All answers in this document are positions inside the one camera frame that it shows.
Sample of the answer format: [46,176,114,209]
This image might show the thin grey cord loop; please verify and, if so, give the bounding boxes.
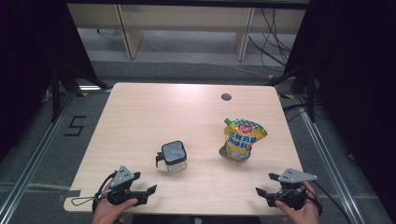
[70,191,110,207]

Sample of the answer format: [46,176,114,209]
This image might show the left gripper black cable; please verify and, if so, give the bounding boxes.
[92,172,118,215]

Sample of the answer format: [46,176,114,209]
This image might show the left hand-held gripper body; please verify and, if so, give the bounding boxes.
[106,165,149,206]

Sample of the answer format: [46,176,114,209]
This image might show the yellow seasoning pouch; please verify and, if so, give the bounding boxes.
[218,117,269,164]

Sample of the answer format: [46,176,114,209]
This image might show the aluminium floor rail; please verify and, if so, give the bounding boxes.
[0,91,78,224]
[292,93,367,224]

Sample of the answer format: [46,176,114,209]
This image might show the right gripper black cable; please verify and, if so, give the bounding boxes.
[306,179,354,224]

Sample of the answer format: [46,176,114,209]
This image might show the beige wooden desk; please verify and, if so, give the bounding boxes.
[65,0,311,63]

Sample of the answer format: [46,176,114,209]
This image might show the black curtain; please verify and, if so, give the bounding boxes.
[0,0,98,162]
[284,0,396,216]

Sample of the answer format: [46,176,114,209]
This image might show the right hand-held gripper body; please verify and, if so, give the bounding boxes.
[265,168,318,211]

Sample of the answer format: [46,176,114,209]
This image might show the person's left hand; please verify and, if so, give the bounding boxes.
[92,181,140,224]

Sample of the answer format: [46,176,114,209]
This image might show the black metal stand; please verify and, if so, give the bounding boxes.
[265,66,317,123]
[49,62,109,122]

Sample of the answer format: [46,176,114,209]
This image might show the clear seasoning jar black lid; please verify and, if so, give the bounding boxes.
[155,140,189,174]

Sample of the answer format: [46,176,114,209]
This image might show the grey floor strip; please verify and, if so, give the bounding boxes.
[0,181,72,192]

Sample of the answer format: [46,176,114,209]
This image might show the bundle of black cables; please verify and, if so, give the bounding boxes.
[247,7,297,75]

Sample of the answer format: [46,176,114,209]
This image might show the grey tape strip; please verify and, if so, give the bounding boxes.
[57,189,82,202]

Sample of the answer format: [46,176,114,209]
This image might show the person's right hand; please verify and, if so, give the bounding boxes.
[274,181,322,224]

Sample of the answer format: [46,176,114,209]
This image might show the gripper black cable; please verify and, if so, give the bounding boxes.
[92,172,118,215]
[306,179,354,224]

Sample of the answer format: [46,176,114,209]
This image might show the black floor cables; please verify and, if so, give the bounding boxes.
[281,102,325,123]

